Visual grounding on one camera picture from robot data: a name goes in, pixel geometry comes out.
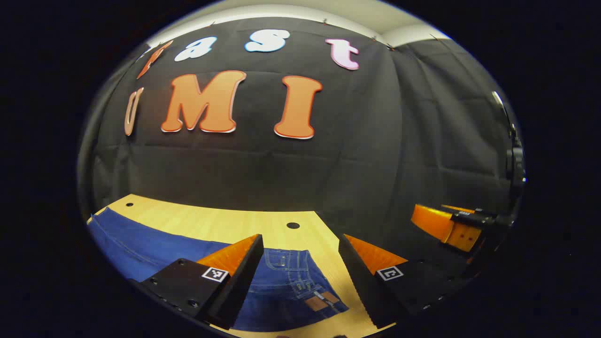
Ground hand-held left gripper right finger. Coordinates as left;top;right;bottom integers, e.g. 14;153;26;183
338;234;471;329

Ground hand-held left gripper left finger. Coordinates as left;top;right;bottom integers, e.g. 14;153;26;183
140;234;264;330

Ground blue denim jeans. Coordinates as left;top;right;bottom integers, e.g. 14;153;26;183
87;207;350;333

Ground black backdrop cloth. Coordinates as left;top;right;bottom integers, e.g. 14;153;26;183
77;16;523;284

